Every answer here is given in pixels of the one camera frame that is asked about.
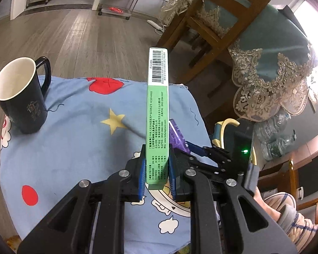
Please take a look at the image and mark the striped sleeve forearm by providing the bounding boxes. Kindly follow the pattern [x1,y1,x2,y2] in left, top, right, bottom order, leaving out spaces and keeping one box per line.
[253,187,318,253]

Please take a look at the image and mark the white power strip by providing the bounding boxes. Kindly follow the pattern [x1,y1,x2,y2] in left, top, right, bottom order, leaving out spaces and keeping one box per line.
[147,19,165,32]

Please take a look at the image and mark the wooden dining chair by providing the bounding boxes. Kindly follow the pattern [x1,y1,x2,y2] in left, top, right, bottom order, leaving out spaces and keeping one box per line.
[157,0,271,84]

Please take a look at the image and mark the green white cardboard box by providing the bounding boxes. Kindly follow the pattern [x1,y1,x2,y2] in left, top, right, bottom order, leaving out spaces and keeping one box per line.
[146,47,169,190]

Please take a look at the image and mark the black ceramic mug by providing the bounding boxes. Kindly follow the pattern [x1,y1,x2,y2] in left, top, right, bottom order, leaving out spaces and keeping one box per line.
[0,56,52,134]

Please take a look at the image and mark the teal lace tablecloth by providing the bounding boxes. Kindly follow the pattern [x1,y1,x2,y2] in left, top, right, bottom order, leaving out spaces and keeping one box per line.
[158,0,318,122]

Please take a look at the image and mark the blue cartoon cushion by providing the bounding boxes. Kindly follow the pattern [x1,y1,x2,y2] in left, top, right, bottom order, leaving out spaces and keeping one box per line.
[0,75,221,254]

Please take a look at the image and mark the yellow rimmed teal trash bin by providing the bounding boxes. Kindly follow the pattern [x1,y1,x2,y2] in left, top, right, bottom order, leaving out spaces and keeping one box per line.
[212,118,257,165]

